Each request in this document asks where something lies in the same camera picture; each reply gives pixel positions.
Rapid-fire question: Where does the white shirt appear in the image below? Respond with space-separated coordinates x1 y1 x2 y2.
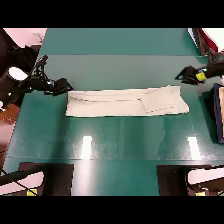
64 84 191 118

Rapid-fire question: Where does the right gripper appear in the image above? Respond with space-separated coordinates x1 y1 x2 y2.
174 65 202 86

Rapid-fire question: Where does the blue garment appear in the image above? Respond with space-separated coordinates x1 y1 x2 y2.
211 82 224 145

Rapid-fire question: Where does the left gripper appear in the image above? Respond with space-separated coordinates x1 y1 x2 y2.
49 77 75 98

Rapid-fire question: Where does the red garment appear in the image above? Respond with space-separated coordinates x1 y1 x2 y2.
195 27 224 55

